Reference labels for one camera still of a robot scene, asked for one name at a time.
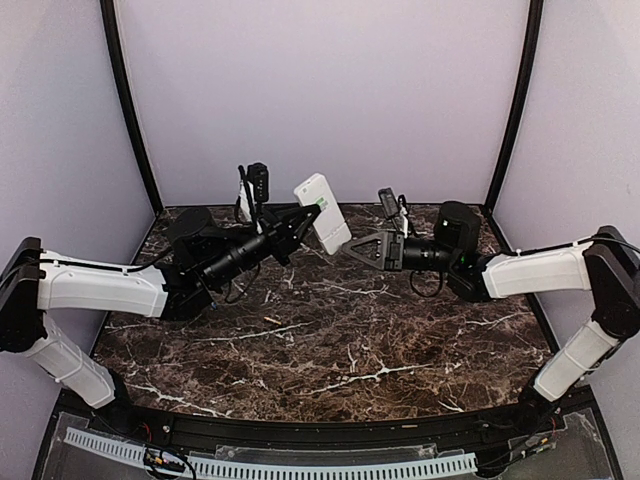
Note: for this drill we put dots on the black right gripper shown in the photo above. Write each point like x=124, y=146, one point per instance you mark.
x=391, y=246

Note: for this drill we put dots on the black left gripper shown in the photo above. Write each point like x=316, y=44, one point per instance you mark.
x=275, y=225

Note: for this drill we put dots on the white remote control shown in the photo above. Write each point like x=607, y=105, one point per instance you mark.
x=330, y=227

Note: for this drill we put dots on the gold battery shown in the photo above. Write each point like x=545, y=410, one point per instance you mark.
x=273, y=321

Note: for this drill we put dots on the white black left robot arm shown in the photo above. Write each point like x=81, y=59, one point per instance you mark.
x=205, y=258

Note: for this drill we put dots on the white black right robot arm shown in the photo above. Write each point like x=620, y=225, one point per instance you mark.
x=603, y=264

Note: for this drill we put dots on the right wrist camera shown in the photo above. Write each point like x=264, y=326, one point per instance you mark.
x=395, y=210

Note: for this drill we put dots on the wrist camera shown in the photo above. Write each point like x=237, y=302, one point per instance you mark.
x=395, y=210
x=253, y=192

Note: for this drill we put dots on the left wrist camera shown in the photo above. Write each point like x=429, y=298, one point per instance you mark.
x=253, y=192

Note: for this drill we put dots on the black front rail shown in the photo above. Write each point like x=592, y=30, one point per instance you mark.
x=481, y=430

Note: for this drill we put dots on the white slotted cable duct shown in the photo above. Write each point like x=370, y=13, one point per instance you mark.
x=253, y=463

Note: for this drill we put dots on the black left corner frame post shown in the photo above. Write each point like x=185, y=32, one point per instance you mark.
x=128, y=109

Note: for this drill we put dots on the black corner frame post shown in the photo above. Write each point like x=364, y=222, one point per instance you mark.
x=526, y=64
x=128, y=109

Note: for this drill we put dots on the black right corner frame post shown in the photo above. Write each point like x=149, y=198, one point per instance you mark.
x=526, y=64

